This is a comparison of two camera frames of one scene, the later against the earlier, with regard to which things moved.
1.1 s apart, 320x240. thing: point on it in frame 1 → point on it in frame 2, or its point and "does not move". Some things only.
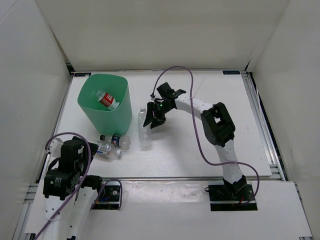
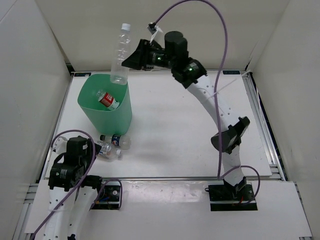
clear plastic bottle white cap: [144, 132] → [119, 72]
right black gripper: [151, 107] → [140, 59]
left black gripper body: [82, 161] does not move
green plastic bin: [118, 122] does not move
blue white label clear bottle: [106, 150] does not move
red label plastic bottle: [106, 99] does not move
